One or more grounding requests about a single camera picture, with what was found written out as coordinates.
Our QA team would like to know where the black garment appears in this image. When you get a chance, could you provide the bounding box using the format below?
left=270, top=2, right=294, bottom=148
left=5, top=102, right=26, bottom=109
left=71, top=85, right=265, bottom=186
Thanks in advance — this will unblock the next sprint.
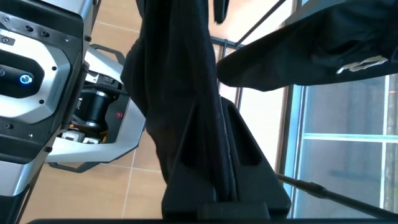
left=120, top=0, right=234, bottom=203

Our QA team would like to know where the window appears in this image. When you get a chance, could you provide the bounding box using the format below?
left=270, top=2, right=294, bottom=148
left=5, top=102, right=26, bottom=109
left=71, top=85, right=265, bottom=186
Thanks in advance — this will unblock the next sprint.
left=276, top=0, right=398, bottom=218

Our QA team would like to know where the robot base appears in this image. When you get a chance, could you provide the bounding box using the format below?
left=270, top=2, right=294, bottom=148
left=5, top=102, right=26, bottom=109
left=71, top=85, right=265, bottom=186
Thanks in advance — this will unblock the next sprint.
left=0, top=0, right=147, bottom=224

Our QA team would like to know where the black clothes rack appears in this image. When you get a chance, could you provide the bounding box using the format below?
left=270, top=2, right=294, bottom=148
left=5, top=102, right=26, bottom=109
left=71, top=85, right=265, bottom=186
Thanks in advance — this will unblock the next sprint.
left=210, top=0, right=398, bottom=220

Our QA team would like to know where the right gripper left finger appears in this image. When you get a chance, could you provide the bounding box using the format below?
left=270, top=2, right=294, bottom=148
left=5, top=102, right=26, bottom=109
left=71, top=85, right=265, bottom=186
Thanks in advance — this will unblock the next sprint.
left=161, top=104, right=216, bottom=219

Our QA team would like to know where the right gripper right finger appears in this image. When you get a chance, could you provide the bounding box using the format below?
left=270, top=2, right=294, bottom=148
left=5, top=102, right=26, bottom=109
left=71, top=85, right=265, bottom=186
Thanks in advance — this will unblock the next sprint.
left=220, top=96, right=292, bottom=218

